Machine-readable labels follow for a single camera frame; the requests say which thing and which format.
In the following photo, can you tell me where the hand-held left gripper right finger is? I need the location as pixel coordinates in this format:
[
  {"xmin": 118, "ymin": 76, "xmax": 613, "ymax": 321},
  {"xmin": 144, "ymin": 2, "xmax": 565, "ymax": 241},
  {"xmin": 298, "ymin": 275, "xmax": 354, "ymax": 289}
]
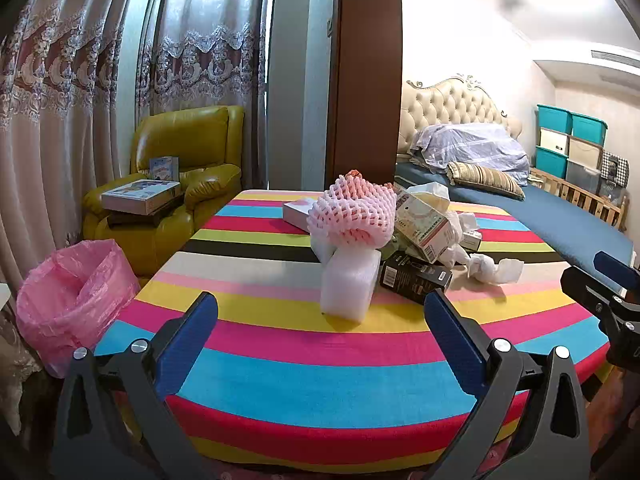
[{"xmin": 422, "ymin": 289, "xmax": 593, "ymax": 480}]

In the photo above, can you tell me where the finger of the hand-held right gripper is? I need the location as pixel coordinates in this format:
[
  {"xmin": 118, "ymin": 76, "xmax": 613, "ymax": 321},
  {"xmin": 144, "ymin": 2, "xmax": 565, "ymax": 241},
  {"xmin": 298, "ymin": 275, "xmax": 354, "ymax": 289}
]
[
  {"xmin": 560, "ymin": 266, "xmax": 640, "ymax": 331},
  {"xmin": 594, "ymin": 251, "xmax": 640, "ymax": 288}
]

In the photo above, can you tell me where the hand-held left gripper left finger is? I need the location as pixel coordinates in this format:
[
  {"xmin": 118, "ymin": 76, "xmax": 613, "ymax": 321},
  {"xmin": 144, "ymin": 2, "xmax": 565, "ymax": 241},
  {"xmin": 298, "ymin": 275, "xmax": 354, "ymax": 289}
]
[{"xmin": 52, "ymin": 291, "xmax": 221, "ymax": 480}]

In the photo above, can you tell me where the black carton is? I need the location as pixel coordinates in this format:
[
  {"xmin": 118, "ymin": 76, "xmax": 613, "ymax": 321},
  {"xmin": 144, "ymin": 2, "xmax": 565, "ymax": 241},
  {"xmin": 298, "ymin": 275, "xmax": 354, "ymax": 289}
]
[{"xmin": 379, "ymin": 251, "xmax": 453, "ymax": 305}]

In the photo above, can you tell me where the white tissue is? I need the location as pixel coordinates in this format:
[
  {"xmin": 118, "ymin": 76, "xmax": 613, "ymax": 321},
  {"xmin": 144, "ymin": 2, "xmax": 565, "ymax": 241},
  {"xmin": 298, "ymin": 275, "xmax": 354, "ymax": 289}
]
[{"xmin": 467, "ymin": 254, "xmax": 525, "ymax": 286}]

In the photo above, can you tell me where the white foam block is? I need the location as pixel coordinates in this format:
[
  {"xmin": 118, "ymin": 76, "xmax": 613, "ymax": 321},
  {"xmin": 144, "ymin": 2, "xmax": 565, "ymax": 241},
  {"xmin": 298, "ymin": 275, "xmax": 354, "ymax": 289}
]
[{"xmin": 320, "ymin": 247, "xmax": 382, "ymax": 322}]

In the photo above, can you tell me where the white paper wrap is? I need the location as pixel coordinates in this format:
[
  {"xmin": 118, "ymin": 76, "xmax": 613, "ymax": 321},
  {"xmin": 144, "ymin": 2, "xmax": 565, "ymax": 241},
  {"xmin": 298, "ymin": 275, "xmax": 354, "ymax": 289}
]
[{"xmin": 440, "ymin": 210, "xmax": 483, "ymax": 267}]

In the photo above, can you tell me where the white printed carton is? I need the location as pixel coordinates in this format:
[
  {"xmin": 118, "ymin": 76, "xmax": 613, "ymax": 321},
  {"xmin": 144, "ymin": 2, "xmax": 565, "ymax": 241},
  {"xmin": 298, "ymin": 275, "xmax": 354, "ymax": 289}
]
[{"xmin": 395, "ymin": 191, "xmax": 458, "ymax": 263}]

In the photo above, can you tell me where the pink-lined trash bin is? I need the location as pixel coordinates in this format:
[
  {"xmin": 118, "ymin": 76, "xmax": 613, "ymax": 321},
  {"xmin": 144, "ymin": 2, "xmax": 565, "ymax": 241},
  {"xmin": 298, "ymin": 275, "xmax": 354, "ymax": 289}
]
[{"xmin": 15, "ymin": 239, "xmax": 141, "ymax": 378}]

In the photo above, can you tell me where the cream plastic bag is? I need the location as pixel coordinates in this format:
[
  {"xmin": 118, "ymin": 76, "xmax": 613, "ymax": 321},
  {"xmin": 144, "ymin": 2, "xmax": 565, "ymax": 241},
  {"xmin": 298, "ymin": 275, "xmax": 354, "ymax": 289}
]
[{"xmin": 407, "ymin": 182, "xmax": 453, "ymax": 211}]

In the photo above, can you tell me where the pink foam fruit net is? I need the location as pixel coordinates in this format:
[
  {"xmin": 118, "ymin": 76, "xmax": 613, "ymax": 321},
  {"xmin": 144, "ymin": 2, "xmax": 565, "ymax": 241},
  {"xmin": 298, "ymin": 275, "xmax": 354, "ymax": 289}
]
[{"xmin": 306, "ymin": 170, "xmax": 397, "ymax": 251}]

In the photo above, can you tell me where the white and pink box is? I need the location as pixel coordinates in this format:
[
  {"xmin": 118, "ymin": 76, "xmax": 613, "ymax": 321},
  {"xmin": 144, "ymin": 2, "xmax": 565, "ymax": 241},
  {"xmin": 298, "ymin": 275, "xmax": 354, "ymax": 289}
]
[{"xmin": 282, "ymin": 197, "xmax": 321, "ymax": 234}]

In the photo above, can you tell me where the blue mattress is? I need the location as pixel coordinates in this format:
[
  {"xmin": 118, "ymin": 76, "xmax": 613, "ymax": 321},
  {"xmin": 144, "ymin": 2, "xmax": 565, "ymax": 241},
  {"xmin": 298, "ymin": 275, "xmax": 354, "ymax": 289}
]
[{"xmin": 395, "ymin": 162, "xmax": 636, "ymax": 286}]

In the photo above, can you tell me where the grey clear storage box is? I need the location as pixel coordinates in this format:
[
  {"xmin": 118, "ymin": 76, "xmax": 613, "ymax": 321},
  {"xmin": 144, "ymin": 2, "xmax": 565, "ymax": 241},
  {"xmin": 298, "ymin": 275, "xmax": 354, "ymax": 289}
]
[{"xmin": 565, "ymin": 159, "xmax": 602, "ymax": 193}]

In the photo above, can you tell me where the black checked bag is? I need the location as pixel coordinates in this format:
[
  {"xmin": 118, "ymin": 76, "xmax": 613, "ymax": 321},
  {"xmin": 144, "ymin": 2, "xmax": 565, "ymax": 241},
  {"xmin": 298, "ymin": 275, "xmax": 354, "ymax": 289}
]
[{"xmin": 600, "ymin": 151, "xmax": 630, "ymax": 182}]

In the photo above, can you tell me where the striped tablecloth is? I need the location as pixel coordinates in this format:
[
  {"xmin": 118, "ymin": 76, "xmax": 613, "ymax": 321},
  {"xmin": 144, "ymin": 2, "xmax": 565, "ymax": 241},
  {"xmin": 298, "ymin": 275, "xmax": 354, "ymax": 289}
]
[{"xmin": 94, "ymin": 189, "xmax": 623, "ymax": 476}]

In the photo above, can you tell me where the beige fabric storage box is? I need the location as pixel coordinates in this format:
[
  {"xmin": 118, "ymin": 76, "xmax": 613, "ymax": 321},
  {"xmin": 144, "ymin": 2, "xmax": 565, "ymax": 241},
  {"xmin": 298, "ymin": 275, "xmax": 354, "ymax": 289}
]
[{"xmin": 569, "ymin": 136, "xmax": 603, "ymax": 170}]

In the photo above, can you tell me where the teal storage box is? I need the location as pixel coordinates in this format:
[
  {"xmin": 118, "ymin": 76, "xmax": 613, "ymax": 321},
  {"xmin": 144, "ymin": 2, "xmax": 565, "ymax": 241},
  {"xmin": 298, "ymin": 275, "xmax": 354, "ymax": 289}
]
[
  {"xmin": 570, "ymin": 112, "xmax": 608, "ymax": 146},
  {"xmin": 535, "ymin": 146, "xmax": 568, "ymax": 178},
  {"xmin": 537, "ymin": 105, "xmax": 573, "ymax": 133}
]

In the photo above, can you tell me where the dark flat box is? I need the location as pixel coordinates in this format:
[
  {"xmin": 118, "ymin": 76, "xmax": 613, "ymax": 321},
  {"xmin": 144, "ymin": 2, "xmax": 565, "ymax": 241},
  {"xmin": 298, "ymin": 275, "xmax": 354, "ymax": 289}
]
[{"xmin": 106, "ymin": 195, "xmax": 185, "ymax": 227}]

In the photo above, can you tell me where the white fabric storage box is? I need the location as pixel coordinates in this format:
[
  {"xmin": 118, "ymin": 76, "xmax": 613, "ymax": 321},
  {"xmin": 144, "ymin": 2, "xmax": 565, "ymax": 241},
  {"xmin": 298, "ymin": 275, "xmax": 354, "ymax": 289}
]
[{"xmin": 539, "ymin": 127, "xmax": 571, "ymax": 157}]

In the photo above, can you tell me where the striped gold pillow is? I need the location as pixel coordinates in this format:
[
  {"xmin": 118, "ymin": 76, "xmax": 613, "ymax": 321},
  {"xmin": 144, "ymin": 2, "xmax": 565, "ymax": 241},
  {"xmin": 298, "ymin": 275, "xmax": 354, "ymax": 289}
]
[{"xmin": 446, "ymin": 161, "xmax": 526, "ymax": 201}]

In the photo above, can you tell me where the large flat picture box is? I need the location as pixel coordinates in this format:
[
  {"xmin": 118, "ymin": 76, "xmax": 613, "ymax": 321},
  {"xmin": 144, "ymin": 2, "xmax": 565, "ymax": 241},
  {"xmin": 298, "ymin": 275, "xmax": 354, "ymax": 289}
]
[{"xmin": 101, "ymin": 179, "xmax": 182, "ymax": 215}]

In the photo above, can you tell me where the small blue box on chair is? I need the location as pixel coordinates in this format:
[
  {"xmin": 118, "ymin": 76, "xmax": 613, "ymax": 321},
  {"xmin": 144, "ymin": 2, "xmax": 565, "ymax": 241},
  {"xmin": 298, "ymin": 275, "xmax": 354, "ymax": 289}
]
[{"xmin": 149, "ymin": 156, "xmax": 180, "ymax": 182}]

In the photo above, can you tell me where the plastic-wrapped quilt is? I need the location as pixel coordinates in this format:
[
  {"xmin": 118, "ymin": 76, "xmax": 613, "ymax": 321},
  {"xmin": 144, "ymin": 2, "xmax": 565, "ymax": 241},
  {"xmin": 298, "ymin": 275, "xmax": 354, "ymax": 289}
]
[{"xmin": 410, "ymin": 122, "xmax": 531, "ymax": 187}]

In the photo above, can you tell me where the yellow leather armchair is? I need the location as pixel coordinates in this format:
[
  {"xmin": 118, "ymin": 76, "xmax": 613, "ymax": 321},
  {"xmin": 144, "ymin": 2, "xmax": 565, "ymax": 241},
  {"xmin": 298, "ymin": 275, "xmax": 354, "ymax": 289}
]
[{"xmin": 81, "ymin": 106, "xmax": 246, "ymax": 276}]

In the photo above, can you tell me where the ceiling air vent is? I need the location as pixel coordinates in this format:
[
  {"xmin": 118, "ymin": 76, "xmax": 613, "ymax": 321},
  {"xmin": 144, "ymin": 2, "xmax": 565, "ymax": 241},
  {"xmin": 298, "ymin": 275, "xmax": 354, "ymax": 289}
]
[{"xmin": 591, "ymin": 50, "xmax": 640, "ymax": 68}]

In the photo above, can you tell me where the cream tufted headboard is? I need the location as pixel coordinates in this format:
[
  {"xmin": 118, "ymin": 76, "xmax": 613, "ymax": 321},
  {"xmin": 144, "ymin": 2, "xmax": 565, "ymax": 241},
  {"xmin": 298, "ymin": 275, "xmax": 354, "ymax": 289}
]
[{"xmin": 397, "ymin": 74, "xmax": 523, "ymax": 153}]

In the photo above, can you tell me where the wide lace curtain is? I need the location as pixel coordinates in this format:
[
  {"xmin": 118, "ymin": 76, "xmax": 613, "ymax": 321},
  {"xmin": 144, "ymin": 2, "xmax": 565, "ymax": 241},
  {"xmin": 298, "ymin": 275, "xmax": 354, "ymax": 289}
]
[{"xmin": 0, "ymin": 0, "xmax": 156, "ymax": 291}]

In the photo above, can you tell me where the brown wooden door panel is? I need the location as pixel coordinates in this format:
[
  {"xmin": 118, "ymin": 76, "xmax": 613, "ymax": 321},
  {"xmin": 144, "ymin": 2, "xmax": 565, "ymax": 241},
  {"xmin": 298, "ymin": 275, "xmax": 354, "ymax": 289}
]
[{"xmin": 325, "ymin": 0, "xmax": 403, "ymax": 192}]

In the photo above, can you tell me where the narrow lace curtain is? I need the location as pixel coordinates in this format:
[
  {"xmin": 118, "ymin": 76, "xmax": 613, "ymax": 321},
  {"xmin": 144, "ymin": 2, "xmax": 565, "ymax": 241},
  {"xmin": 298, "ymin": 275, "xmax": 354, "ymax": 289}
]
[{"xmin": 135, "ymin": 0, "xmax": 271, "ymax": 191}]

